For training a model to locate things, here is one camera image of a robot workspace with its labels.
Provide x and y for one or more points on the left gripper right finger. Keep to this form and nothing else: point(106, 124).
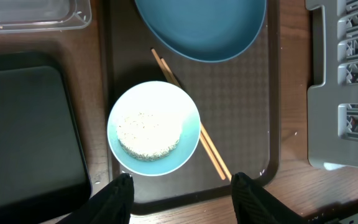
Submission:
point(254, 205)

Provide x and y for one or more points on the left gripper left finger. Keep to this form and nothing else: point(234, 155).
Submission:
point(111, 205)

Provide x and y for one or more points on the pile of white rice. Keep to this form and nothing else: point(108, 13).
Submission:
point(148, 136)

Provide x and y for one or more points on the light blue bowl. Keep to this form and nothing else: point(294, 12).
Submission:
point(159, 98)

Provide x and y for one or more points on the grey dishwasher rack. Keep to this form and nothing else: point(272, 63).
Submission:
point(333, 97)

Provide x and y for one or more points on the lower wooden chopstick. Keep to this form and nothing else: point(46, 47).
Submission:
point(171, 79)

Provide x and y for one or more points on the wooden chopstick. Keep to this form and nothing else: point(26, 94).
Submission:
point(214, 155)
point(171, 79)

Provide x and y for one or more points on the black tray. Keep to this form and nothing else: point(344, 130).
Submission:
point(43, 172)

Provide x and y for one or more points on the upper wooden chopstick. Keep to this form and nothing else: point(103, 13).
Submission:
point(214, 155)

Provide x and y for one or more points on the brown serving tray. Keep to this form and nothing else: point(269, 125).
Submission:
point(238, 100)

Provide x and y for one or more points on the dark blue plate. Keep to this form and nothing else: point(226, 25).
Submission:
point(204, 30)

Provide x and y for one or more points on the clear plastic bin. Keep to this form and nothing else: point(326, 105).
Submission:
point(19, 16)

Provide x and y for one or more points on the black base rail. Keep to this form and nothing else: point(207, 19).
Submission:
point(336, 213)

